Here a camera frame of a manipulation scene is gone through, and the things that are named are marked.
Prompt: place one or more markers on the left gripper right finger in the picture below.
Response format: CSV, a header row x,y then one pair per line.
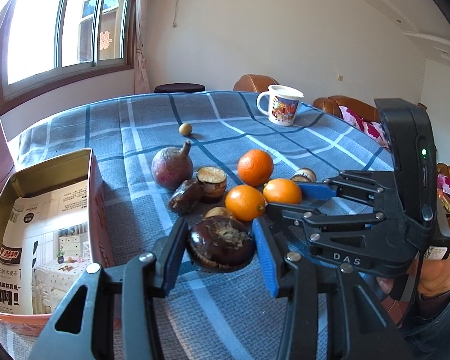
x,y
357,325

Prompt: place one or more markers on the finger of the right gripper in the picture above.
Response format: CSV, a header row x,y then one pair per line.
x,y
359,238
356,186

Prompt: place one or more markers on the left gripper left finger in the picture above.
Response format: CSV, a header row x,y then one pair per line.
x,y
82,325

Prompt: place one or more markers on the large orange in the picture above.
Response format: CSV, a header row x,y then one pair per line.
x,y
245,202

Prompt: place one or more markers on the dark purple mangosteen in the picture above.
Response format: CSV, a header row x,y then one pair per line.
x,y
220,244

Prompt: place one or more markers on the small round longan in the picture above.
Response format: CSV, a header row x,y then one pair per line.
x,y
185,129

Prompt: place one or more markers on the person's right hand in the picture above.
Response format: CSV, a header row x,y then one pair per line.
x,y
434,279

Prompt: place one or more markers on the orange near gripper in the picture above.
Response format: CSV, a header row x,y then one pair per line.
x,y
282,190

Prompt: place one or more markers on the half fruit behind oranges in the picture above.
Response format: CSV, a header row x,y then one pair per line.
x,y
304,174

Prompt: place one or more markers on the floral pink cushion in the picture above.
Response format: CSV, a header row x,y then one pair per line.
x,y
372,129

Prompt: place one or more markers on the orange at back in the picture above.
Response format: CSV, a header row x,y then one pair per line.
x,y
255,167

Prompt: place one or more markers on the small brown kiwi-like fruit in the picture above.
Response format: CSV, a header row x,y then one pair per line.
x,y
218,211

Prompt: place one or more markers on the printed paper leaflet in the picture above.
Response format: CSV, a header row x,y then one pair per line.
x,y
45,248

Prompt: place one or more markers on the halved dark passion fruit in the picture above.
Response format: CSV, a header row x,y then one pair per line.
x,y
214,182

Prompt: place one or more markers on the pink metal tin box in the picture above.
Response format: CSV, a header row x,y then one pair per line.
x,y
46,176

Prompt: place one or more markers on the blue plaid tablecloth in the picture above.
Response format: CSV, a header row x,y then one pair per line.
x,y
207,316

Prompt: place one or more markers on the white cartoon mug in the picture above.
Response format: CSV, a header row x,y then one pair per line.
x,y
283,103

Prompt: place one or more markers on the dark brown date piece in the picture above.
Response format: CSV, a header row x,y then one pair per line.
x,y
184,199

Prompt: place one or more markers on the purple round fruit with stem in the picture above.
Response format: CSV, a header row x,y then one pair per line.
x,y
171,166

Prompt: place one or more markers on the dark round stool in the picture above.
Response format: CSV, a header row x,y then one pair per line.
x,y
187,88

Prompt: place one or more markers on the pink curtain right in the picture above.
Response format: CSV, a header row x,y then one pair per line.
x,y
141,80

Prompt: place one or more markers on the window with wooden frame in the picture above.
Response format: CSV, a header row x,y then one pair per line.
x,y
48,44

